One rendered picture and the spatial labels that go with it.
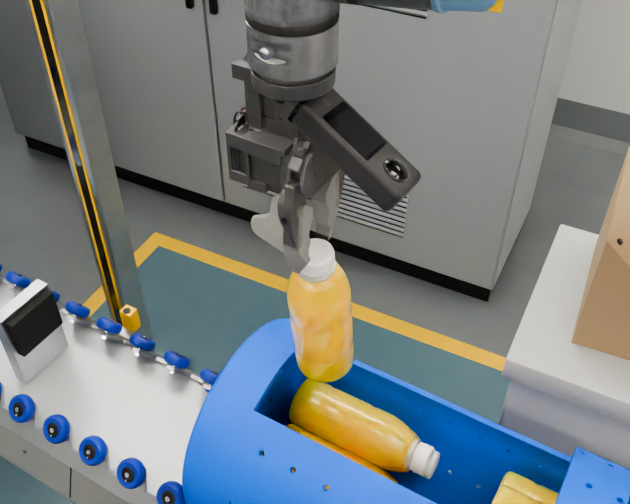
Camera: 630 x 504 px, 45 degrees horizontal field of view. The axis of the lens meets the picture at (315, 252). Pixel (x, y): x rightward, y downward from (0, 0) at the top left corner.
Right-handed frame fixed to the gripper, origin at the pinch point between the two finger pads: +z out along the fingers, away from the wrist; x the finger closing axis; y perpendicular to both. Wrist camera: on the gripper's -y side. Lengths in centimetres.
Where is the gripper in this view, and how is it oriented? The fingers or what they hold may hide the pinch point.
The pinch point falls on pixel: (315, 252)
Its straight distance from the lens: 75.5
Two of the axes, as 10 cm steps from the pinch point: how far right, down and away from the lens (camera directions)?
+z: 0.0, 7.4, 6.7
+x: -5.1, 5.8, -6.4
